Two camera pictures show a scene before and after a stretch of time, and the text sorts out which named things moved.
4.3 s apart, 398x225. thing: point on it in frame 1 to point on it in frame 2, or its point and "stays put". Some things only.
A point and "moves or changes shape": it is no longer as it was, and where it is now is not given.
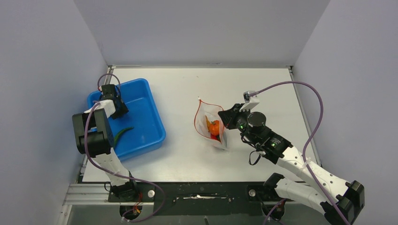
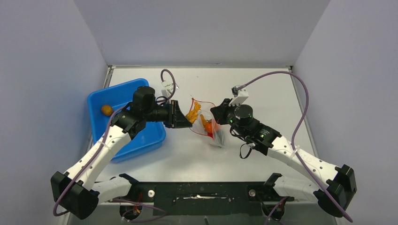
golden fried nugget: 208,123 moves or changes shape
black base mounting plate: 217,198 stays put
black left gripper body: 121,110 to 159,113
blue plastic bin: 143,115 stays put
